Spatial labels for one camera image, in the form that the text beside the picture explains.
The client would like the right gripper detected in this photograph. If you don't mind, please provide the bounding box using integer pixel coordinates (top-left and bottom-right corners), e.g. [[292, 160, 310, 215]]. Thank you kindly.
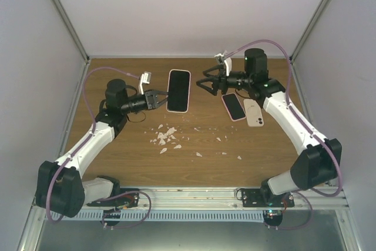
[[196, 65, 251, 97]]

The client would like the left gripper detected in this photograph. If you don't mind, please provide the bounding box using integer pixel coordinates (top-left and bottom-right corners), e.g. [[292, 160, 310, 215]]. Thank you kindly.
[[121, 89, 173, 114]]

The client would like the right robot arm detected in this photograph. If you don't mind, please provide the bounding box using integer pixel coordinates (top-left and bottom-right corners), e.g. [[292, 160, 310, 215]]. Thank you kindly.
[[196, 48, 342, 207]]

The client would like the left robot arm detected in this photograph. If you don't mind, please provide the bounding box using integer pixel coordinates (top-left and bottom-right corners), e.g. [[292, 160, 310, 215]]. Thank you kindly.
[[35, 72, 190, 223]]

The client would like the phone in pink case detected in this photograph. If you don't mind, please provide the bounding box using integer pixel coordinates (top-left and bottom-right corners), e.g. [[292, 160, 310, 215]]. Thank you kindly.
[[221, 93, 246, 122]]

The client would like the cream cased phone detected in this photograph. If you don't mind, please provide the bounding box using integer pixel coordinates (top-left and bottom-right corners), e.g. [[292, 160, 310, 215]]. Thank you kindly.
[[243, 99, 264, 128]]

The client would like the white debris pile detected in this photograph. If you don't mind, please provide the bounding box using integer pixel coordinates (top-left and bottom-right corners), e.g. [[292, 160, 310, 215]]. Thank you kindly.
[[148, 123, 183, 155]]

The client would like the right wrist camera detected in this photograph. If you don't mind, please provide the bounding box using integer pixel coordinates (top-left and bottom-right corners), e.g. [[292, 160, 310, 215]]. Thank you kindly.
[[214, 51, 232, 77]]

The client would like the aluminium front rail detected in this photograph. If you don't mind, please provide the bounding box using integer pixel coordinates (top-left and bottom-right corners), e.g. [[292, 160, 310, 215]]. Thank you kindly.
[[32, 185, 350, 212]]

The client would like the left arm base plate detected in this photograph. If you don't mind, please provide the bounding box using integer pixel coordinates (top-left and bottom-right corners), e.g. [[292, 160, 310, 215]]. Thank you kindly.
[[86, 188, 139, 209]]

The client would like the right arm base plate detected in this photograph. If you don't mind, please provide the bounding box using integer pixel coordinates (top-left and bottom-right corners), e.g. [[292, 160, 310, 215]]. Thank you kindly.
[[235, 188, 295, 208]]

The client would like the slotted cable duct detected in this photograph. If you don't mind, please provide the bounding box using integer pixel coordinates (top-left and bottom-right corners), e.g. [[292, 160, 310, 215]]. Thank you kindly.
[[76, 210, 265, 223]]

